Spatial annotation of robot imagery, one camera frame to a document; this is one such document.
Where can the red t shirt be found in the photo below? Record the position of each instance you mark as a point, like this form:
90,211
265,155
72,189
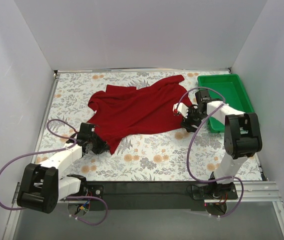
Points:
121,111

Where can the green plastic tray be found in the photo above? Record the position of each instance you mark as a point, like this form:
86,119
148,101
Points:
231,87

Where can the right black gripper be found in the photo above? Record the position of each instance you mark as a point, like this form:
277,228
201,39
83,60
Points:
189,122

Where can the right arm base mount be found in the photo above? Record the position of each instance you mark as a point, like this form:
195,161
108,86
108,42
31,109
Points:
214,196

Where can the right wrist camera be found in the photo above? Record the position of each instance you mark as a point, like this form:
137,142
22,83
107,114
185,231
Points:
180,109

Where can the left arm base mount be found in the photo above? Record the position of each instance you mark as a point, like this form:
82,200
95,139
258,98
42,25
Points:
80,206

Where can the floral patterned table mat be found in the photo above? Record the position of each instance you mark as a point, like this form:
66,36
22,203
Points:
169,156

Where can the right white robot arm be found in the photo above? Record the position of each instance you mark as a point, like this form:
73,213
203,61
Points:
242,137

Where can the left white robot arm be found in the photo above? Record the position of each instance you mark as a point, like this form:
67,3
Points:
44,184

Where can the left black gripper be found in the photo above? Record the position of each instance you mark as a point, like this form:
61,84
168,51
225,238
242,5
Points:
101,146

